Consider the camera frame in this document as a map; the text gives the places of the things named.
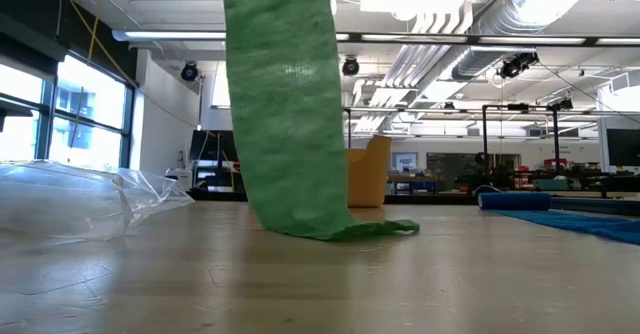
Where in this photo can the cluttered background workbench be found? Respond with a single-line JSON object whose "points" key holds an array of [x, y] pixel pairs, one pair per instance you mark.
{"points": [[565, 181]]}

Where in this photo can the black aluminium table frame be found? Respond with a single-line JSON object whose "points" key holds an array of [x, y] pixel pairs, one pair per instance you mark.
{"points": [[440, 200]]}

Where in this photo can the clear plastic zip bag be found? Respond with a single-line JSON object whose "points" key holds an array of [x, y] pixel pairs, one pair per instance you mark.
{"points": [[75, 199]]}

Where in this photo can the large window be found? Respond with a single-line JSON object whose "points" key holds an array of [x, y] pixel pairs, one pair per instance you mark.
{"points": [[90, 99]]}

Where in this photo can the yellow plastic bin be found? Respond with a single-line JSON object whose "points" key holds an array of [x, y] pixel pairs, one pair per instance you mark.
{"points": [[370, 179]]}

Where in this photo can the green elastic bandage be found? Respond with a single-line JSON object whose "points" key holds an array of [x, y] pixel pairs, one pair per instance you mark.
{"points": [[285, 124]]}

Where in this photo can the black monitor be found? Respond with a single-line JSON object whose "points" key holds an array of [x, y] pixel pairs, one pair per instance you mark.
{"points": [[210, 146], [625, 146]]}

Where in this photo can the blue elastic bandage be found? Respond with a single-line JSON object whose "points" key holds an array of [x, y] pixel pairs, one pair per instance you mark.
{"points": [[515, 201]]}

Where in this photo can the white box device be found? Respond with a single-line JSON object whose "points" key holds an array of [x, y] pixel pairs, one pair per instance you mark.
{"points": [[180, 179]]}

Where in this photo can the black ceiling spotlight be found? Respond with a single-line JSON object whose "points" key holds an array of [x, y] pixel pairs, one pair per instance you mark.
{"points": [[517, 65], [190, 72], [350, 67]]}

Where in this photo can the long ceiling light strip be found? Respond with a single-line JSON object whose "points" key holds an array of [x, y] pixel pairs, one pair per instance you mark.
{"points": [[175, 35]]}

